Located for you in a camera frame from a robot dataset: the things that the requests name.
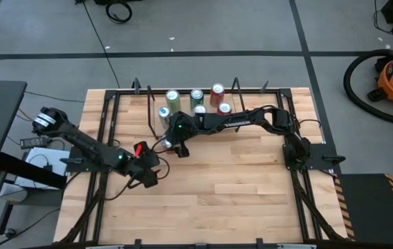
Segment silver blue slim can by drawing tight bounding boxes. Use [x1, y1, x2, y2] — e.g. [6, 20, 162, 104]
[157, 106, 172, 129]

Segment lime green can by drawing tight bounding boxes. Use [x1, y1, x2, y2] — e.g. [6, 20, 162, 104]
[165, 89, 182, 114]

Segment green Sprite can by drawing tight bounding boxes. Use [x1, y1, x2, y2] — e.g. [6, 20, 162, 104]
[189, 88, 205, 111]

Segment red Fanta can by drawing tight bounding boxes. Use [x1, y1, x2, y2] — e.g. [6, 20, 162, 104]
[217, 101, 232, 116]

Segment red soda can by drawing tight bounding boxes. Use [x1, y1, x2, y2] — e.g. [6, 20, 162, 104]
[210, 82, 226, 107]

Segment white paper sheets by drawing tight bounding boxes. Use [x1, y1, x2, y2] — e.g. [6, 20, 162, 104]
[13, 147, 70, 190]

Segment black power adapter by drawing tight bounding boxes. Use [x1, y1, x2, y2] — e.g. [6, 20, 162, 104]
[19, 136, 48, 149]

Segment black hazard-striped floor mat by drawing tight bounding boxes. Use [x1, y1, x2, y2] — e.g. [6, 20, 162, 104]
[332, 172, 393, 247]

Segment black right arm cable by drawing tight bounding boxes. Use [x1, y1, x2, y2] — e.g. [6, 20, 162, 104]
[150, 136, 170, 155]

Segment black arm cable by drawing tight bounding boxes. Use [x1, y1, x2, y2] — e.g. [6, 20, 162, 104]
[150, 136, 170, 155]
[104, 154, 172, 201]

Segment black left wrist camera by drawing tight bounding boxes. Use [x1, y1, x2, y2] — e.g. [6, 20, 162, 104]
[140, 168, 160, 190]

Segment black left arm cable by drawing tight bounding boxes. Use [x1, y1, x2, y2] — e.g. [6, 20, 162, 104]
[104, 154, 172, 201]

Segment black metal shelf bracket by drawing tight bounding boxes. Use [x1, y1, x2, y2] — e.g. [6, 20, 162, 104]
[147, 85, 159, 140]
[230, 76, 249, 133]

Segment black aluminium table frame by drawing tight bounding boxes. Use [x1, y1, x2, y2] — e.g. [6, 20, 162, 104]
[53, 77, 355, 249]

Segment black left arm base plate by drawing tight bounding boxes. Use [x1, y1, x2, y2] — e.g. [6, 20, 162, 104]
[60, 145, 117, 173]

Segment coiled black cable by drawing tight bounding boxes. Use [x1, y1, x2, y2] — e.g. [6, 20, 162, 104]
[104, 0, 134, 25]

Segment long black floor cable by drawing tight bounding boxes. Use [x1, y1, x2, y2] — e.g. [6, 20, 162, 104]
[75, 0, 121, 89]

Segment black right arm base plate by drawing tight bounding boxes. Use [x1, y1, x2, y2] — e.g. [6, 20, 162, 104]
[282, 141, 347, 171]

